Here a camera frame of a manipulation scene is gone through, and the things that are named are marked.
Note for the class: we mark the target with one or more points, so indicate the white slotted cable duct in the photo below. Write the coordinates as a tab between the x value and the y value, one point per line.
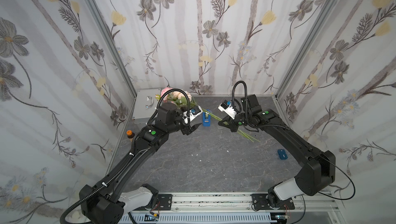
204	218

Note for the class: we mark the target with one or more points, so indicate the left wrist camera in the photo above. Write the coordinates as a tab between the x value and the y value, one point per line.
193	113

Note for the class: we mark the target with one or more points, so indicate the blue tape dispenser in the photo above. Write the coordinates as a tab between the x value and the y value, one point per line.
206	119

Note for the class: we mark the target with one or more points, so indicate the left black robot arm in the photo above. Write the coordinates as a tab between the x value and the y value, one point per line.
107	201

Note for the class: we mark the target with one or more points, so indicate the silver aluminium case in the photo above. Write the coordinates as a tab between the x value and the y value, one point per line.
145	104

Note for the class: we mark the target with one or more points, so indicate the aluminium mounting rail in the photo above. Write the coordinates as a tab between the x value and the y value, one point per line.
241	202

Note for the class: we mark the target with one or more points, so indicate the small blue object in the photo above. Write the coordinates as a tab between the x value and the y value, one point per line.
282	154

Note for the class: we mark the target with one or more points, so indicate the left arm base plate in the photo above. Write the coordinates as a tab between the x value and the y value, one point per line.
163	203

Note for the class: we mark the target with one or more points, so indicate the brown bottle orange cap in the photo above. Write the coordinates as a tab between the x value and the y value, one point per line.
130	135

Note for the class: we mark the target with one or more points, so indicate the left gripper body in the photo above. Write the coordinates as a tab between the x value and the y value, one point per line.
188	127

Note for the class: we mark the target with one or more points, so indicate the pink rose bouquet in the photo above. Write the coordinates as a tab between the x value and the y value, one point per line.
180	101

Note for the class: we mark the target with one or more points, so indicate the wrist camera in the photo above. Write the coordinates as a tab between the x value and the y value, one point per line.
193	113
227	108

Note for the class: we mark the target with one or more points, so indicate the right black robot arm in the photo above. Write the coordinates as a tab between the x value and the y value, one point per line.
317	167

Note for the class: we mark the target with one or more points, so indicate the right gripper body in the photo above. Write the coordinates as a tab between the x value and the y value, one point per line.
233	123

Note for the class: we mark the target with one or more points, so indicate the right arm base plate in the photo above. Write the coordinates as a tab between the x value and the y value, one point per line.
262	202

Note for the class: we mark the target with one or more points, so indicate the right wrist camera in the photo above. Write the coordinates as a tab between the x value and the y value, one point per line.
227	108

